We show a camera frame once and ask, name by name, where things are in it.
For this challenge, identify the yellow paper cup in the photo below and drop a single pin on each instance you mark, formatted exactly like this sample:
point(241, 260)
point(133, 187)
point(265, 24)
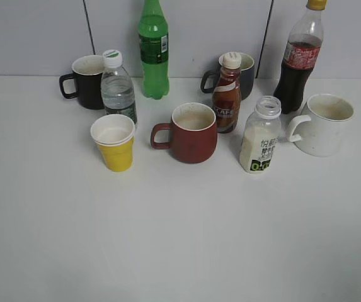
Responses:
point(114, 137)

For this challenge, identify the clear milk bottle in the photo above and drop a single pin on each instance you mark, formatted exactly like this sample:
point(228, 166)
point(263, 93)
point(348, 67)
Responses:
point(260, 135)

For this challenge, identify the red ceramic mug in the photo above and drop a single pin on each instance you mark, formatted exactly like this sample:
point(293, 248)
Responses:
point(191, 135)

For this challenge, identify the brown coffee bottle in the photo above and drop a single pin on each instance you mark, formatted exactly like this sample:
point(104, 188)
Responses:
point(227, 93)

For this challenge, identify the clear water bottle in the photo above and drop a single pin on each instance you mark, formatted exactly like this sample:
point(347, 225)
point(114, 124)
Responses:
point(117, 89)

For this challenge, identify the dark grey mug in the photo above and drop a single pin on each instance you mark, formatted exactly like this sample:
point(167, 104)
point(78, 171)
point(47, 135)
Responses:
point(246, 78)

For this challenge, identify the black ceramic mug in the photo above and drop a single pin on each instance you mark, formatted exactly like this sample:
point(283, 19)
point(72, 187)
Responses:
point(86, 74)

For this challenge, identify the green soda bottle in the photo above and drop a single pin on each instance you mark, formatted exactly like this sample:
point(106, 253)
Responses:
point(153, 32)

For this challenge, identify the white ceramic mug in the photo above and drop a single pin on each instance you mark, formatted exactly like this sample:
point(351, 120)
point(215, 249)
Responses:
point(320, 127)

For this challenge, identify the cola bottle yellow cap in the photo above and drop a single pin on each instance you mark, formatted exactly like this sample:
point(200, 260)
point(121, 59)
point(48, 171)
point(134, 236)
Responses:
point(300, 56)

